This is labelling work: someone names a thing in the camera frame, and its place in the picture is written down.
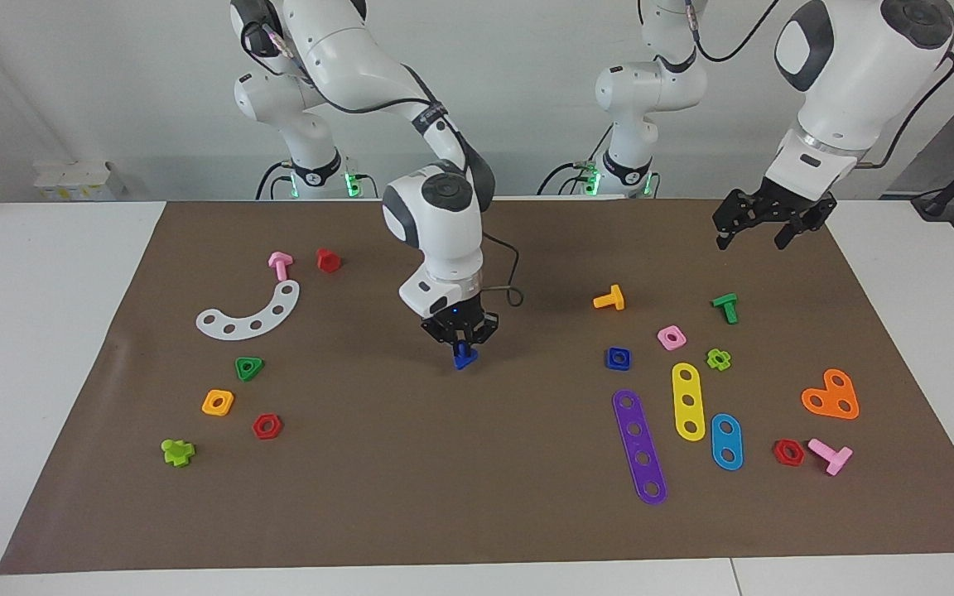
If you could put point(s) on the white box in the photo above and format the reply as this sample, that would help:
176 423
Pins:
71 178

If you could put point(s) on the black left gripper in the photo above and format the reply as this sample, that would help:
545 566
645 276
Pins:
775 203

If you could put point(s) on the orange heart-shaped plate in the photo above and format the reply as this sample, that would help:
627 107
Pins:
831 399

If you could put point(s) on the white curved perforated plate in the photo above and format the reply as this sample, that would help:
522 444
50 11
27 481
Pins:
268 319

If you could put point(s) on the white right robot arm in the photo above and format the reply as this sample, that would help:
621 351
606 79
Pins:
436 223

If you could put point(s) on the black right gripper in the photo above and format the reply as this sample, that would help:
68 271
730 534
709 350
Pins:
460 321

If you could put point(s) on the orange plastic screw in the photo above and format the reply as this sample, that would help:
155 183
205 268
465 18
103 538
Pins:
614 298

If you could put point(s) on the brown table mat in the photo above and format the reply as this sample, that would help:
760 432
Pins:
477 463

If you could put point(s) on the green triangle nut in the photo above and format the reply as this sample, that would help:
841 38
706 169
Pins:
238 364

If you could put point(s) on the yellow three-hole strip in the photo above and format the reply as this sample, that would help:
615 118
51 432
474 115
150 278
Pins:
688 387

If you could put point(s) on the red hexagon nut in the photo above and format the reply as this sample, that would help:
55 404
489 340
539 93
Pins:
778 453
256 428

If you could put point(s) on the green plastic screw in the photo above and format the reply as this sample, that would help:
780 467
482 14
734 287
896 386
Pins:
727 308

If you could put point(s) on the red plastic screw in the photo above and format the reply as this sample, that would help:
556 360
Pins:
328 261

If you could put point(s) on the pink square nut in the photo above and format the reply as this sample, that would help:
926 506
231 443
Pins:
662 334

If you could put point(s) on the lime green cross-head screw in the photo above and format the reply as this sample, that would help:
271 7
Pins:
177 453

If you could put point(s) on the lime green cross nut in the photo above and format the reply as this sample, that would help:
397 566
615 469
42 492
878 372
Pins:
710 358

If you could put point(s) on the pink plastic screw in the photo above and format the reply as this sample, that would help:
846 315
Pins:
281 265
835 459

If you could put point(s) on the blue square nut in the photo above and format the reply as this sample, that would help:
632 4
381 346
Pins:
610 359

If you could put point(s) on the purple four-hole strip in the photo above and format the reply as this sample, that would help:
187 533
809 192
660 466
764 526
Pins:
639 444

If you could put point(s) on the blue two-hole strip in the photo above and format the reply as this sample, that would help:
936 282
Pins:
726 442

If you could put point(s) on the blue triangle-head screw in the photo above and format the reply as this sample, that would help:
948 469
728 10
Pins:
464 360

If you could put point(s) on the orange square nut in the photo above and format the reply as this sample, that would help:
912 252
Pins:
207 406

